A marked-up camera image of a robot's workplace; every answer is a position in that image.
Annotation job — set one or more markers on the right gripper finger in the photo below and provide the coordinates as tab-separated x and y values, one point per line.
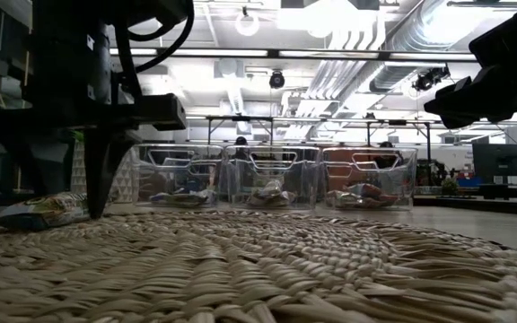
456	112
462	86

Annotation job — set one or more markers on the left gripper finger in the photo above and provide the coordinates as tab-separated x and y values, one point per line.
43	157
99	170

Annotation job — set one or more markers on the green-wrapped granola bar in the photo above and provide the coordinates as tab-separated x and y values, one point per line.
260	201
272	187
286	198

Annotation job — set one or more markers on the succulent in patterned white pot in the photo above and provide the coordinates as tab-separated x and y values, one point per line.
129	179

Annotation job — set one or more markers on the black computer monitor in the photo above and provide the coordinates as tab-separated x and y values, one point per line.
498	161

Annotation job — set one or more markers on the small green plant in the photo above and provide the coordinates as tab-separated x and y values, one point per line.
449	186

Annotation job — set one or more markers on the person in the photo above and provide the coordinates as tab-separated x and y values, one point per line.
386	145
241	141

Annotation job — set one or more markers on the clear plastic bin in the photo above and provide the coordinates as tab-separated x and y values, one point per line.
204	179
402	188
303	179

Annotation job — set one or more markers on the round woven placemat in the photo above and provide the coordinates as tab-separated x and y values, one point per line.
258	269

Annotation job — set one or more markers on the black ceiling camera cluster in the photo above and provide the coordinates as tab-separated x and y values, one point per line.
426	81

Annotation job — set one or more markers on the silver ventilation duct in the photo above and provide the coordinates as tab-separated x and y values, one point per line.
402	67

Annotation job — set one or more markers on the black aluminium table frame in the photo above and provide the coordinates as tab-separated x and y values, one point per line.
487	205

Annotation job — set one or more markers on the round black ceiling camera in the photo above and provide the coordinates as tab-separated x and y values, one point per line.
277	81

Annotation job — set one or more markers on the black overhead frame bar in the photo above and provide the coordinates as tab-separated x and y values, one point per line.
274	54

